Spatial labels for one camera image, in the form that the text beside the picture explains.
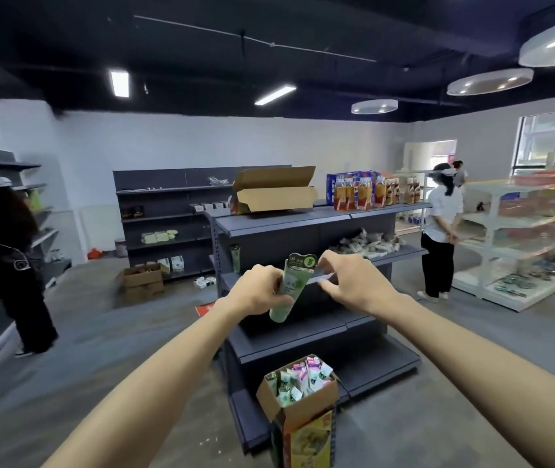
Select person's right hand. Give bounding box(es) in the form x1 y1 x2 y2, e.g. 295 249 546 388
317 250 406 317

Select person's left hand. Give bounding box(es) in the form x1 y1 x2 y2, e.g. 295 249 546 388
228 264 296 317

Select light green cosmetic tube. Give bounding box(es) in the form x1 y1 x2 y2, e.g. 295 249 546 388
269 253 318 323

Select person's left forearm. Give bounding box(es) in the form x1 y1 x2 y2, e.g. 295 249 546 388
42 297 240 468

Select person's right forearm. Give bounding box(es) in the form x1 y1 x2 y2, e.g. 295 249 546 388
384 293 555 468

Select dark grey shop shelf unit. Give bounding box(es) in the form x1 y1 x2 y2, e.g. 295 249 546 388
203 201 435 455

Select pile of white snack packets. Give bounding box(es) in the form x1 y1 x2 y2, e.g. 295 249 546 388
330 228 407 260

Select open empty cardboard box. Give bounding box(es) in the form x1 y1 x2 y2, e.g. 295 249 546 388
230 166 319 215

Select bunch of tubes in box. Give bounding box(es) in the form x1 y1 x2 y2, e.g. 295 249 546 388
265 356 335 408

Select white green bags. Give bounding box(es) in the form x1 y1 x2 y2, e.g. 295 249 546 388
157 256 186 274

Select row of orange drink bottles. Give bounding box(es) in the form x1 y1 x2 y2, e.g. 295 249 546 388
333 175 422 211

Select blue drink carton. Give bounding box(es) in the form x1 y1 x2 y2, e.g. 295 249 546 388
326 170 381 206

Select yellow green packets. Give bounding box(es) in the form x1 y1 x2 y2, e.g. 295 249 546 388
140 230 179 245

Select brown cardboard floor box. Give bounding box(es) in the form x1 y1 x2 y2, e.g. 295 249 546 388
115 262 171 306

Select printed cardboard box of tubes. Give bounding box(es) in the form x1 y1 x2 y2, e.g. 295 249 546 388
256 354 341 468

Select rectangular ceiling light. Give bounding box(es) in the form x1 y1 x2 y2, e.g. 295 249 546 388
254 84 297 107
110 69 131 99

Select small round ceiling lamp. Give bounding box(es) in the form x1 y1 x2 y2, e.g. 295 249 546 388
351 98 399 115

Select white shop shelf unit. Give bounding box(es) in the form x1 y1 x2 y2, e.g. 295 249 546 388
452 162 555 313

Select white ceiling conduit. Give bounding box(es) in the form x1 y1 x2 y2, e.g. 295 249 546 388
133 15 377 63

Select red plastic basket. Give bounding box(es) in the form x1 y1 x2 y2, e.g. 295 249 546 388
513 170 555 187

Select medium round ceiling lamp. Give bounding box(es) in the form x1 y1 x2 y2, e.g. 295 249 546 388
446 67 535 97

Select window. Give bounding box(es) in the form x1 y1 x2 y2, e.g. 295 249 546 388
513 108 555 171

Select dark grey wall shelf unit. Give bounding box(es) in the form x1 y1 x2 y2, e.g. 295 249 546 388
112 164 293 281

